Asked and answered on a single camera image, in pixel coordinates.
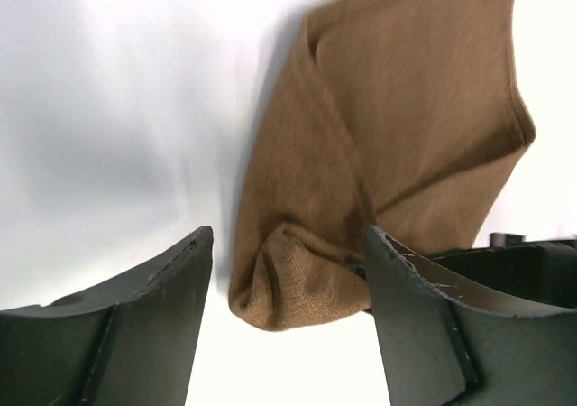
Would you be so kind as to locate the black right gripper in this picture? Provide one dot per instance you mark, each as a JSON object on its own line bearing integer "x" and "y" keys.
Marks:
{"x": 511, "y": 274}

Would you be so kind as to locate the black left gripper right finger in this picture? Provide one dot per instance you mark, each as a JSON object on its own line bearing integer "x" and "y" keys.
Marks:
{"x": 465, "y": 357}

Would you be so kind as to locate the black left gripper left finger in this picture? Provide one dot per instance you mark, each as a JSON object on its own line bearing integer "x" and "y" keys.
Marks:
{"x": 127, "y": 341}

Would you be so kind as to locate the brown cloth napkin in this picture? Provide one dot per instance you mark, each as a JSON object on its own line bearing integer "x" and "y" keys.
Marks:
{"x": 403, "y": 114}

